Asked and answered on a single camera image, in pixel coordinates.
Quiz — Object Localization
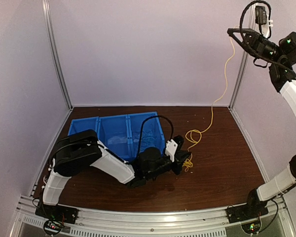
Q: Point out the blue cable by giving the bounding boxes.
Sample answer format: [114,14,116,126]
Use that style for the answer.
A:
[135,123,161,154]

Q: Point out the right circuit board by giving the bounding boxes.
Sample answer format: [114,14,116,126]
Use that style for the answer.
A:
[241,221,261,235]

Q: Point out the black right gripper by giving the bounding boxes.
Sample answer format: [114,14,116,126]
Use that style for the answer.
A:
[227,27,285,62]

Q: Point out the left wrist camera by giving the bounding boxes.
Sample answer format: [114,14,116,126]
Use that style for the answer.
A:
[164,135,184,162]

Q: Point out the left aluminium frame post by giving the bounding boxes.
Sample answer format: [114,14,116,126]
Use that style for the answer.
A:
[42,0,73,110]

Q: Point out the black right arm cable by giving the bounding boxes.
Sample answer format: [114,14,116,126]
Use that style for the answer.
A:
[239,0,296,94]

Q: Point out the blue plastic bin left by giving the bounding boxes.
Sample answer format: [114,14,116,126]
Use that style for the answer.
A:
[68,117,99,136]

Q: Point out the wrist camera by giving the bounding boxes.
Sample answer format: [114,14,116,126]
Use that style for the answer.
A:
[164,135,184,162]
[255,5,273,39]

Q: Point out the aluminium frame post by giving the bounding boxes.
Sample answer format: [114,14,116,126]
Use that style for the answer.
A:
[228,4,256,111]
[42,0,73,110]

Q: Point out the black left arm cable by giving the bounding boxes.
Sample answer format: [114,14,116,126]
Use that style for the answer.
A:
[135,115,175,161]

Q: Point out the blue plastic bin right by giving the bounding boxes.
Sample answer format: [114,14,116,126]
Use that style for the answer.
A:
[128,112,165,160]

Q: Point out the aluminium front rail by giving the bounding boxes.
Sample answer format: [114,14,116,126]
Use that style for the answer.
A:
[8,196,296,237]

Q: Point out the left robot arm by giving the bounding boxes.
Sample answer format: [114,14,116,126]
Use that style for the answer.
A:
[40,129,191,219]

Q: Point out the yellow cable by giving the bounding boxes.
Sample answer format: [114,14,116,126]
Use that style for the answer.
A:
[182,26,240,173]

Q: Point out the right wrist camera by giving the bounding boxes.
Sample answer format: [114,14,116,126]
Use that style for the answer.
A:
[255,5,273,39]

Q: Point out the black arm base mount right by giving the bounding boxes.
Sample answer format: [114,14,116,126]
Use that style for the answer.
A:
[225,204,268,224]

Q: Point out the right aluminium frame post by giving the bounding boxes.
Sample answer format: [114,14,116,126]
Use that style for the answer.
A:
[228,4,256,111]

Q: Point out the left circuit board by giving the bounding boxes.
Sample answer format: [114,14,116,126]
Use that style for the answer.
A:
[43,220,64,235]

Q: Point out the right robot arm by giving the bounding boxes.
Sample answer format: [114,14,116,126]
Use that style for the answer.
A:
[227,28,296,218]

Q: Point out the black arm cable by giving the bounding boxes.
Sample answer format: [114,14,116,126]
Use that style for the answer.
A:
[239,0,296,94]
[135,115,175,161]

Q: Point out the circuit board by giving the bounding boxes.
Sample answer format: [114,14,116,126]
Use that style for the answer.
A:
[43,220,64,235]
[241,221,261,235]

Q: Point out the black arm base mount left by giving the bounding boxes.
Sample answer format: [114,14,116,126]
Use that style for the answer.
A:
[35,205,78,224]

